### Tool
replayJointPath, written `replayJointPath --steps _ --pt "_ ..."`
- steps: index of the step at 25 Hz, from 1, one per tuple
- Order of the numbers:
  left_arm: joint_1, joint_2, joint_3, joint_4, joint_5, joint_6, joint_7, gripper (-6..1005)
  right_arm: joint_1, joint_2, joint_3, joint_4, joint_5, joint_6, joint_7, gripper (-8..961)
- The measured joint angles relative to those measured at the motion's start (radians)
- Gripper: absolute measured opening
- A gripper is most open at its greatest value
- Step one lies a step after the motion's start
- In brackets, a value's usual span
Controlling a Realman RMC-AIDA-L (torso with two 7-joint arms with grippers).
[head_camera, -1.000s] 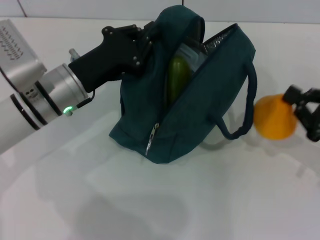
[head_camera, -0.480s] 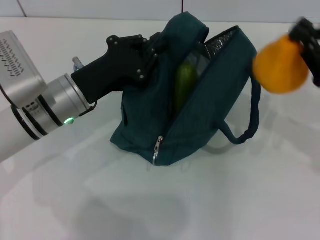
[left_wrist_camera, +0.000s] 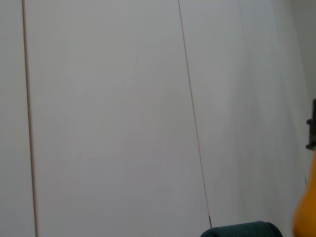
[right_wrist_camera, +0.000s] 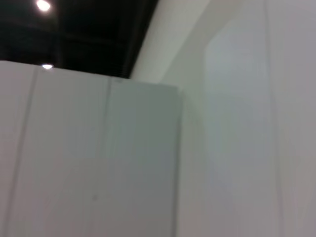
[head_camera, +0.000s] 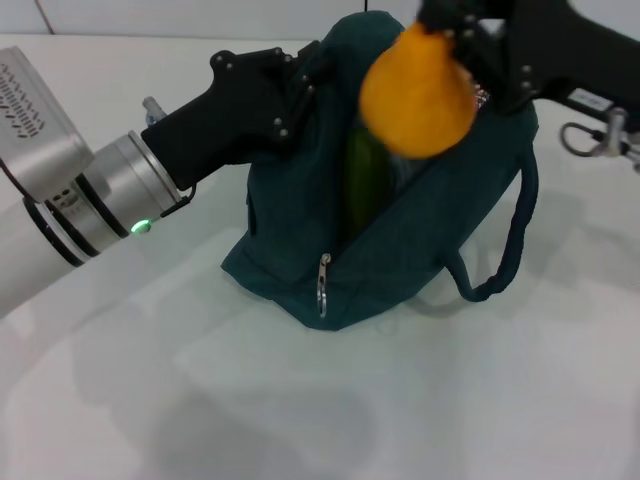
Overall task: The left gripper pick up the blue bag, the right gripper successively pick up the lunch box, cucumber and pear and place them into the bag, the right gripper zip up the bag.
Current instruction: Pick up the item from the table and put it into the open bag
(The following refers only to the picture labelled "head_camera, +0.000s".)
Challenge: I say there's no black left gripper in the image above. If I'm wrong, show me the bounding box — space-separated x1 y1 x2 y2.
139 38 332 192

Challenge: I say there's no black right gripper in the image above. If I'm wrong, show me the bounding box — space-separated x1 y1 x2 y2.
416 0 640 117

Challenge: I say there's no orange pear-shaped fruit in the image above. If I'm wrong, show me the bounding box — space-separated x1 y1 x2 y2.
359 22 477 161

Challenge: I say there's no green cucumber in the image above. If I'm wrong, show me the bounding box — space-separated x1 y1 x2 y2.
344 127 394 237

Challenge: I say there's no dark teal fabric lunch bag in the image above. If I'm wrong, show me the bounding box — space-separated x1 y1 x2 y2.
219 12 542 334

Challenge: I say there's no silver left wrist stud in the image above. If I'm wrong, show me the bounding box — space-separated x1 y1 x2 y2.
141 96 164 125

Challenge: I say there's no silver wrist stud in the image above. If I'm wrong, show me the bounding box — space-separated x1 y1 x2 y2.
604 106 630 154
141 96 164 125

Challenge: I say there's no silver right wrist stud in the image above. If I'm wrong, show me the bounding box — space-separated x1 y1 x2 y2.
604 106 630 154

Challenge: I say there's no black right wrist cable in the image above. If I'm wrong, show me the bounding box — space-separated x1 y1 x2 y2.
559 121 640 162

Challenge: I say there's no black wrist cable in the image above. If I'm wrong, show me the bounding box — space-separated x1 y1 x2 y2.
559 121 640 162
159 181 199 219

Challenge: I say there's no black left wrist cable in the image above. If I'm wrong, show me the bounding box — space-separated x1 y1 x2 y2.
159 181 199 219

